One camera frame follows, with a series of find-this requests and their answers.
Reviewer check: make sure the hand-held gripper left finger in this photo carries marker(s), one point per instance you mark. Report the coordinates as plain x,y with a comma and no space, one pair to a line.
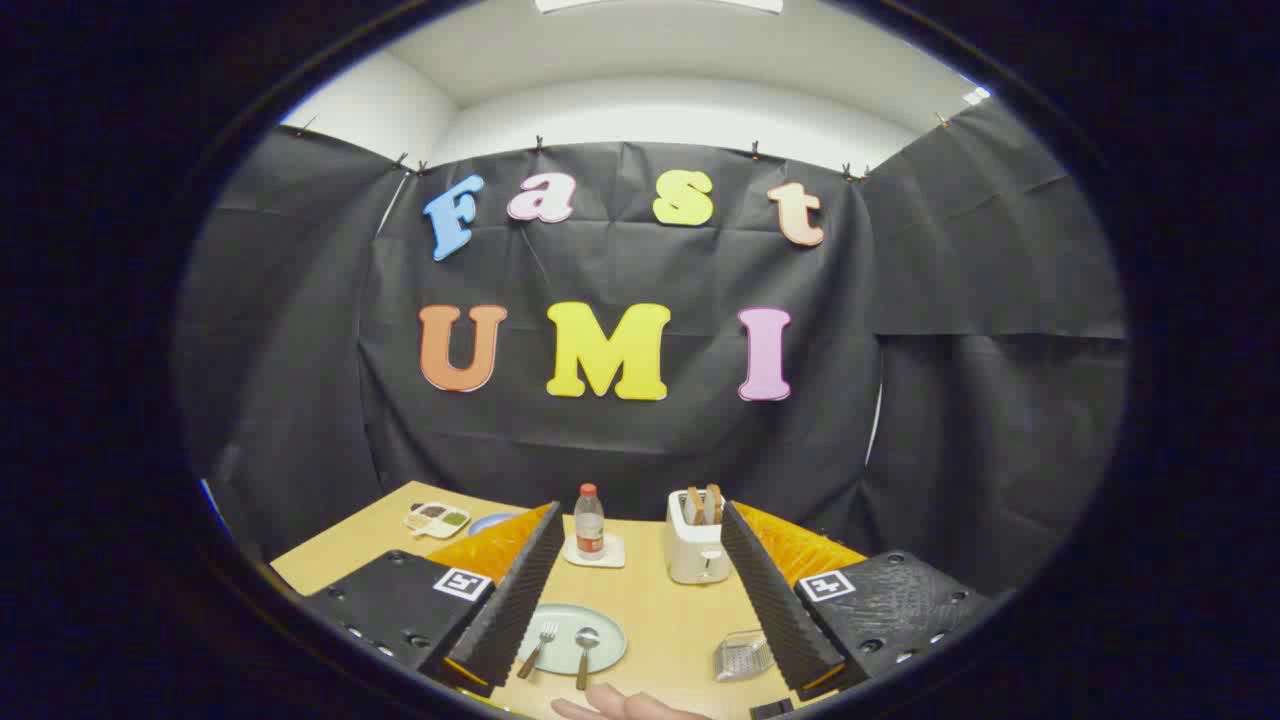
520,600

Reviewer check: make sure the ceiling light panel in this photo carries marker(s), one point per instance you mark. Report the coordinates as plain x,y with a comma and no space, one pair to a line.
660,5

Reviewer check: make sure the blue plate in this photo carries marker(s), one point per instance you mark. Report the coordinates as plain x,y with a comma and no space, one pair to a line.
490,522

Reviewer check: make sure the white square coaster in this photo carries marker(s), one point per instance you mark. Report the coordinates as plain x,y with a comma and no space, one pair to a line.
612,555

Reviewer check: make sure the white toaster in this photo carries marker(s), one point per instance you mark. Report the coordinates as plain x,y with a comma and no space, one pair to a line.
692,560

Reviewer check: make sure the light green plate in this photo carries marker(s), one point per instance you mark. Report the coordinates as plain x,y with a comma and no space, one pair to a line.
565,615

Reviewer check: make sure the white divided sauce dish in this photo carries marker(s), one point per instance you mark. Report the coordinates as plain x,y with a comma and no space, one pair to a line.
438,520

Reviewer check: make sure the black table clamp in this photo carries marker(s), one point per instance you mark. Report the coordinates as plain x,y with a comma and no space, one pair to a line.
770,710

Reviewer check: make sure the brown toast slice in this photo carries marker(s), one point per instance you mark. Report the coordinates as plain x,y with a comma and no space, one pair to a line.
713,503
694,505

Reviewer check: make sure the clear plastic water bottle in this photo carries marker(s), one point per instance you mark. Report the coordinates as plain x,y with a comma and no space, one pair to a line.
589,525

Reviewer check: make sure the metal drain basket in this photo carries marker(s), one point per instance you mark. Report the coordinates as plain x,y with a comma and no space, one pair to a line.
742,660

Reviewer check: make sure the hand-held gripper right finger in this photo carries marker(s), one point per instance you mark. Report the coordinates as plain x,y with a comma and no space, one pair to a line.
780,600

